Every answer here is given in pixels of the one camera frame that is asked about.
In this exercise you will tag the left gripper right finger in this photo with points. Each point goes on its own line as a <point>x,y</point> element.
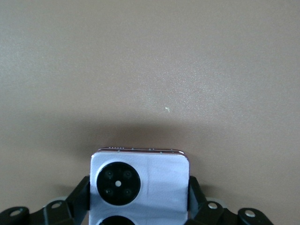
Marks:
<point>197,201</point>

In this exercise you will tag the lilac flip phone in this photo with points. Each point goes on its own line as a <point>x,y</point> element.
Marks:
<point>164,187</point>

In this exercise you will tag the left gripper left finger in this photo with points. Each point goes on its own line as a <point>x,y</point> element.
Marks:
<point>79,201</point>

